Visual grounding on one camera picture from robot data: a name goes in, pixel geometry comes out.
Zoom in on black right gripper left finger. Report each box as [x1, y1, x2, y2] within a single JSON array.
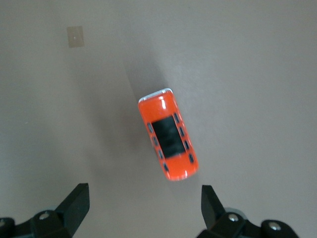
[[0, 182, 90, 238]]

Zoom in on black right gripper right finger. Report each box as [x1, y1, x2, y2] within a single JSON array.
[[197, 184, 298, 238]]

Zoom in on orange toy bus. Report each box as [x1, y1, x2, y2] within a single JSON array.
[[137, 87, 200, 182]]

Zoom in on brown square tape patch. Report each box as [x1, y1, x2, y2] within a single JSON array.
[[66, 25, 85, 49]]

